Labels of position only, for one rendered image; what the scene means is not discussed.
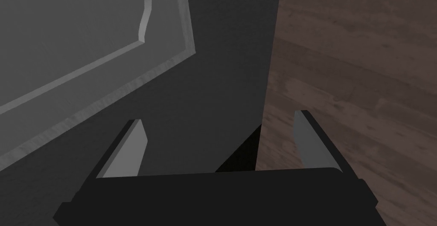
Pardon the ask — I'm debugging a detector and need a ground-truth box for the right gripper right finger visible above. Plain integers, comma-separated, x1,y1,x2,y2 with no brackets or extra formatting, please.
293,110,358,180

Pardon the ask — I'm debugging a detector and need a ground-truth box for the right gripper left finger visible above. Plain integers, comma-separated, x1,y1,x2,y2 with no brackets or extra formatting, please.
88,118,149,180

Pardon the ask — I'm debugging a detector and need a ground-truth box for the grey panelled door leaf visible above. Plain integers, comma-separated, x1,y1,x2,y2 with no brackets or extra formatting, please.
0,0,197,171

